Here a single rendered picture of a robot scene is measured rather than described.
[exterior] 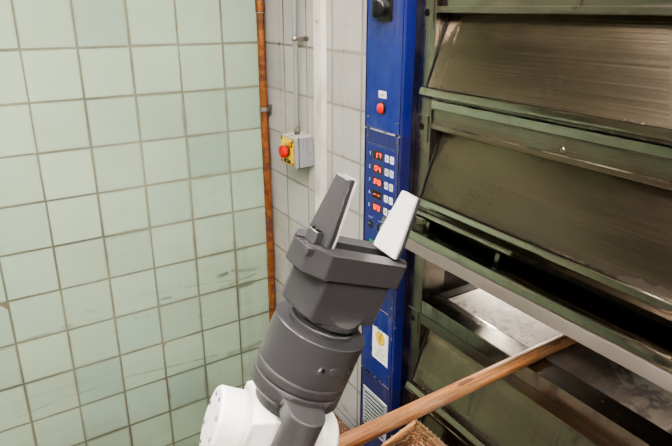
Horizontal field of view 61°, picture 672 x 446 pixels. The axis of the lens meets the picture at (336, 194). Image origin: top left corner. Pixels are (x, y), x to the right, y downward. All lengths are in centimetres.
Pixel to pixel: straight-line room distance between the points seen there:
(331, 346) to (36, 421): 189
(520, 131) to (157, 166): 126
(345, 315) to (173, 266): 168
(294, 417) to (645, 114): 73
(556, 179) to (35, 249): 155
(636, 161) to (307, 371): 71
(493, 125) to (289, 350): 83
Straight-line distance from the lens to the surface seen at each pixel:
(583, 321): 99
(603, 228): 110
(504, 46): 121
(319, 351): 50
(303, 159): 182
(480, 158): 129
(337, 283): 48
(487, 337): 139
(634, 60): 105
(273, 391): 52
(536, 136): 116
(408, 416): 111
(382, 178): 149
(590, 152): 109
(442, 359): 155
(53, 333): 216
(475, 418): 149
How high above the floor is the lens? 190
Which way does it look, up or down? 18 degrees down
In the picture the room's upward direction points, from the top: straight up
